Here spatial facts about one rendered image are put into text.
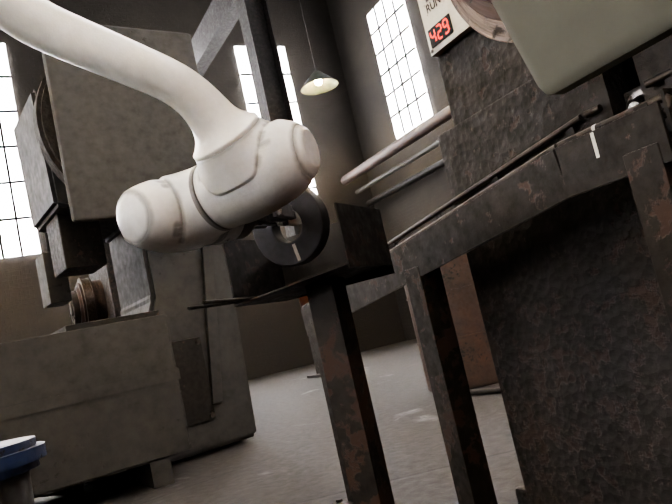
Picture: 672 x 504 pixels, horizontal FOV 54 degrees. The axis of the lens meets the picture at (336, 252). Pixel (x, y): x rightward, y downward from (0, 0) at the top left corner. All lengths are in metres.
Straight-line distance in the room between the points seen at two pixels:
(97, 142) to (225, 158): 2.65
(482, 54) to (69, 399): 2.20
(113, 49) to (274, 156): 0.23
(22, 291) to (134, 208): 9.90
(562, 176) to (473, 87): 0.45
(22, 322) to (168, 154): 7.40
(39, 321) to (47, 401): 7.77
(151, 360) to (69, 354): 0.35
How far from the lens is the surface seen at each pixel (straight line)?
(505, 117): 1.36
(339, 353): 1.27
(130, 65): 0.87
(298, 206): 1.22
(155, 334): 3.11
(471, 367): 3.87
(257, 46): 8.78
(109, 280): 5.20
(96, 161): 3.44
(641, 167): 1.04
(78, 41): 0.89
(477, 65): 1.51
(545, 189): 1.16
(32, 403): 2.99
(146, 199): 0.90
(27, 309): 10.75
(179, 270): 3.71
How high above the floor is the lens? 0.50
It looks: 7 degrees up
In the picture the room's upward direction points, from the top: 13 degrees counter-clockwise
